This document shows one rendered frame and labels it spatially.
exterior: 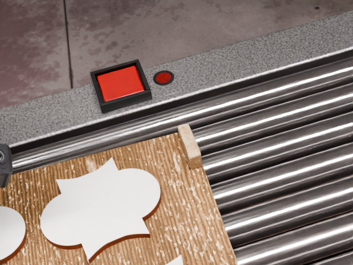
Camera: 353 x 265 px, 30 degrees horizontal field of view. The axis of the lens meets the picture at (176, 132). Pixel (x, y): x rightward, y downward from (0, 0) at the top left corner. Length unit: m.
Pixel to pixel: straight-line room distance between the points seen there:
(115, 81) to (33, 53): 1.59
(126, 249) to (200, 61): 0.35
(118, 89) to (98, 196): 0.20
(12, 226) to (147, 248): 0.17
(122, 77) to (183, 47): 1.46
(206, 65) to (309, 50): 0.16
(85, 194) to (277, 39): 0.40
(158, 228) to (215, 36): 1.73
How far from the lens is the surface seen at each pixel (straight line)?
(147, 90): 0.95
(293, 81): 0.96
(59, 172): 0.87
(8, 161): 0.73
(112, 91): 0.96
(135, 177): 0.83
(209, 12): 2.58
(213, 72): 0.99
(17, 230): 0.82
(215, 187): 0.84
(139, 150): 0.87
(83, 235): 0.79
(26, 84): 2.44
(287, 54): 1.01
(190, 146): 0.83
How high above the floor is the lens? 1.59
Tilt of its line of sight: 48 degrees down
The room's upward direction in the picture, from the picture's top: 9 degrees counter-clockwise
